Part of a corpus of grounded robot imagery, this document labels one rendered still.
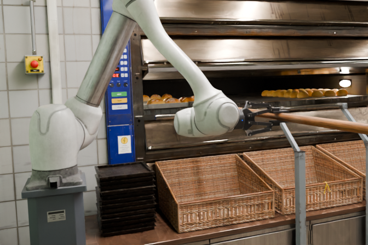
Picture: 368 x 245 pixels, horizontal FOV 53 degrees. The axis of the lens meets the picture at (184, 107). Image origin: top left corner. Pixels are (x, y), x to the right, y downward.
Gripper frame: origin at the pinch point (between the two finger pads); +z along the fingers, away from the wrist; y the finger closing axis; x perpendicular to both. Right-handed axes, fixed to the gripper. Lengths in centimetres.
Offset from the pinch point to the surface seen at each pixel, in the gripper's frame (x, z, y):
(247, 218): -51, 13, 59
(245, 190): -82, 29, 54
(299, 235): -41, 38, 69
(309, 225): -47, 50, 67
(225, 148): -101, 25, 31
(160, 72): -87, -22, -20
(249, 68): -86, 35, -21
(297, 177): -42, 38, 38
